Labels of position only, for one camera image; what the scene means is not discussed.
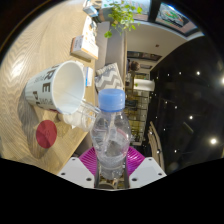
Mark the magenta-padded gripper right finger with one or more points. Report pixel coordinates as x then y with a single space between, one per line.
146 171

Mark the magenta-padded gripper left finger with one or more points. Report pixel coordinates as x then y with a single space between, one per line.
78 171

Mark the clear blue-capped water bottle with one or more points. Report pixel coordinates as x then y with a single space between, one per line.
110 146

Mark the flat round red coaster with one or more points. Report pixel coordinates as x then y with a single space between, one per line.
46 134

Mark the clear drinking glass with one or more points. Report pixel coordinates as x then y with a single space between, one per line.
86 116

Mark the white mug with dark lettering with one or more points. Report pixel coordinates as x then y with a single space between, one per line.
70 86

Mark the white round pillar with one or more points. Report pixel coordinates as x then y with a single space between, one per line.
144 84

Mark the blue and white leaflet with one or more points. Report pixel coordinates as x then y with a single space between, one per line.
89 76

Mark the grey white chevron cushion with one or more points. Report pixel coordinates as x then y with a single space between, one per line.
109 77

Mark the person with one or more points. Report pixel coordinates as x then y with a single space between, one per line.
134 66

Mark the group of ceiling lights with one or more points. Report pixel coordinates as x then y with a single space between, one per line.
198 73

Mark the white rectangular box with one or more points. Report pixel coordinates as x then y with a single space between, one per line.
84 47

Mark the open white brochure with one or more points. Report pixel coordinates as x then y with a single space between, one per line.
90 30

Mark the green potted plant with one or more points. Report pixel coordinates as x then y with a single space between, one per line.
122 14

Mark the small light blue box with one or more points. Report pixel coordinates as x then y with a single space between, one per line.
90 10

